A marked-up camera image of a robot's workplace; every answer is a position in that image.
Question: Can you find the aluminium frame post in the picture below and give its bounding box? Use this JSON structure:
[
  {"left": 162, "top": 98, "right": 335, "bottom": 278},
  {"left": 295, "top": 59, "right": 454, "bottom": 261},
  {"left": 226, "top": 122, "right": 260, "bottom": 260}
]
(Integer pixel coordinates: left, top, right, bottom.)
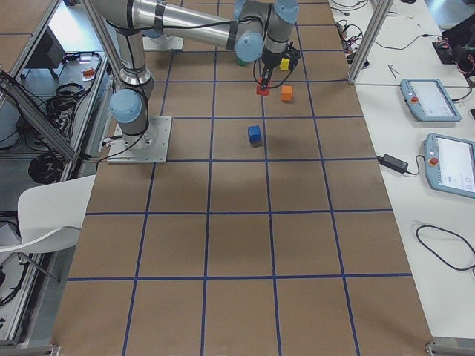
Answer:
[{"left": 347, "top": 0, "right": 393, "bottom": 85}]

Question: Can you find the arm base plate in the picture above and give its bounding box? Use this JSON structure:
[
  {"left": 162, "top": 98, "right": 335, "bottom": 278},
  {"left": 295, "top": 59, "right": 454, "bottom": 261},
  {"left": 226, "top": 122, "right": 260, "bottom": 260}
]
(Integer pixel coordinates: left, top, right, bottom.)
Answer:
[
  {"left": 107, "top": 116, "right": 172, "bottom": 164},
  {"left": 142, "top": 35, "right": 184, "bottom": 52}
]

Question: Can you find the near teach pendant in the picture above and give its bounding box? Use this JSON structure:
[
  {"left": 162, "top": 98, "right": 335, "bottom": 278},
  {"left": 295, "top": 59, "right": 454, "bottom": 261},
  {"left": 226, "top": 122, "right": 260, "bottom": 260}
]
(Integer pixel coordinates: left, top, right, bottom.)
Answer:
[{"left": 424, "top": 133, "right": 474, "bottom": 199}]

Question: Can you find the teach pendant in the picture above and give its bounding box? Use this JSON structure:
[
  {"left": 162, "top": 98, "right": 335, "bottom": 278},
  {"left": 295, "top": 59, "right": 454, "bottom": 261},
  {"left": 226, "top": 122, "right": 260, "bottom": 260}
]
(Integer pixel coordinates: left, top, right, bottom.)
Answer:
[
  {"left": 424, "top": 133, "right": 474, "bottom": 199},
  {"left": 400, "top": 79, "right": 462, "bottom": 122}
]

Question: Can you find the orange wooden block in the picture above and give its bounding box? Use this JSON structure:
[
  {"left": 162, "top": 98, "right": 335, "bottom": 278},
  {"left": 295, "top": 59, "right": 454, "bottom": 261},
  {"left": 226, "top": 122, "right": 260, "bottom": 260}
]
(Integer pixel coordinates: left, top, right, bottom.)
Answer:
[{"left": 281, "top": 85, "right": 294, "bottom": 102}]

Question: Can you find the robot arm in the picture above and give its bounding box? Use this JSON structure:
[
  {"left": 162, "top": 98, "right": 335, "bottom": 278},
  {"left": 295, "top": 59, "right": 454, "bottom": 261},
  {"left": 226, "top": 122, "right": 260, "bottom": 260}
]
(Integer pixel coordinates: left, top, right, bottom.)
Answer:
[{"left": 91, "top": 1, "right": 301, "bottom": 151}]

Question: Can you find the yellow wooden block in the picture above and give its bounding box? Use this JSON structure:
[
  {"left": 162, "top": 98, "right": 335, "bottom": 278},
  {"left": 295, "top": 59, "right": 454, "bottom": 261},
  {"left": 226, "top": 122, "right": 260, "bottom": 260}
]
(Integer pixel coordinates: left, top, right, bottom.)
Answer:
[{"left": 279, "top": 58, "right": 290, "bottom": 71}]

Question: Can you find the blue wooden block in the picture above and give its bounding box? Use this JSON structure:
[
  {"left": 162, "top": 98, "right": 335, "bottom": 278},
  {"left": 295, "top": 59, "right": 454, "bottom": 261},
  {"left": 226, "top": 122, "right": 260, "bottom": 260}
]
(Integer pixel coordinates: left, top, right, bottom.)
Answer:
[{"left": 247, "top": 125, "right": 262, "bottom": 145}]

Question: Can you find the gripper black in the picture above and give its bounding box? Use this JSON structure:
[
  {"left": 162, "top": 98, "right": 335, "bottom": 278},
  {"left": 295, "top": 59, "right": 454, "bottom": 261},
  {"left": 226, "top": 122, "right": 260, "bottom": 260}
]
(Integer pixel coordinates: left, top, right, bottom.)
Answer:
[{"left": 259, "top": 46, "right": 300, "bottom": 87}]

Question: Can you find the allen key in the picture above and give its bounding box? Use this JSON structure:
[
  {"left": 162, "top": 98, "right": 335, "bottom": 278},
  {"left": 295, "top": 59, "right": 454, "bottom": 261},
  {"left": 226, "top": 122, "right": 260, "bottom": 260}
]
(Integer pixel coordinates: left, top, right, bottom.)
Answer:
[{"left": 387, "top": 64, "right": 399, "bottom": 79}]

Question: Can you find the black cable on desk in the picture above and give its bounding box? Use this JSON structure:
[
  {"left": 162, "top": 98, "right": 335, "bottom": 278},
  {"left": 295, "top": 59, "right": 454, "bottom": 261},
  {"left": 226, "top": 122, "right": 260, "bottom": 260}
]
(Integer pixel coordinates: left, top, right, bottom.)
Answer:
[{"left": 415, "top": 223, "right": 475, "bottom": 277}]

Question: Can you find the black power adapter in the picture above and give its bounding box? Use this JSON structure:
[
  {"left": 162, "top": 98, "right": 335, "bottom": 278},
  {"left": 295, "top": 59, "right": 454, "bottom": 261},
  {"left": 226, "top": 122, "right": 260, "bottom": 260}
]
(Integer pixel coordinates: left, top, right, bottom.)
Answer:
[{"left": 377, "top": 154, "right": 408, "bottom": 174}]

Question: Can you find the white chair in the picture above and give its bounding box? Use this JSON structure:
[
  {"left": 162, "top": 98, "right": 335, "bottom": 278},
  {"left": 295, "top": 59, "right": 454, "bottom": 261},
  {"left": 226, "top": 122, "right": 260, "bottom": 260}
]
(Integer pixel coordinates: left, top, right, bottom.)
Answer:
[{"left": 1, "top": 175, "right": 96, "bottom": 254}]

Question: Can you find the far teach pendant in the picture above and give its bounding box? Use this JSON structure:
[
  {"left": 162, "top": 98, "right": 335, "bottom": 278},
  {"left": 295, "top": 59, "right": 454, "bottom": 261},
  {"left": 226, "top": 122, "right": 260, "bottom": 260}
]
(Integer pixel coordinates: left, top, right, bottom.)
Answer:
[{"left": 400, "top": 79, "right": 462, "bottom": 122}]

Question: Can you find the red snack packet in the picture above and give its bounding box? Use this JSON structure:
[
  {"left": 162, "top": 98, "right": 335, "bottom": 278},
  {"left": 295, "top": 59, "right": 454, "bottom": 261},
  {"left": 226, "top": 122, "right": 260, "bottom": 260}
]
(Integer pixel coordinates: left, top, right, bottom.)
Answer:
[{"left": 82, "top": 67, "right": 95, "bottom": 81}]

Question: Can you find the green wooden block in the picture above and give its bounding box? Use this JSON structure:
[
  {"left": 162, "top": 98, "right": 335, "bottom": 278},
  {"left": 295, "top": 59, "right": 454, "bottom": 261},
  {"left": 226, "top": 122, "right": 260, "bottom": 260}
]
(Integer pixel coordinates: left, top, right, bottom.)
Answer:
[{"left": 236, "top": 56, "right": 249, "bottom": 67}]

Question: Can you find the red wooden block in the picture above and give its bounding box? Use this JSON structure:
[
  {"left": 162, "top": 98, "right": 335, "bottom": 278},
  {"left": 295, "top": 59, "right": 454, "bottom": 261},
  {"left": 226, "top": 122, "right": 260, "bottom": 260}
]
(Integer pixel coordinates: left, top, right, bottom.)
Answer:
[{"left": 256, "top": 84, "right": 270, "bottom": 96}]

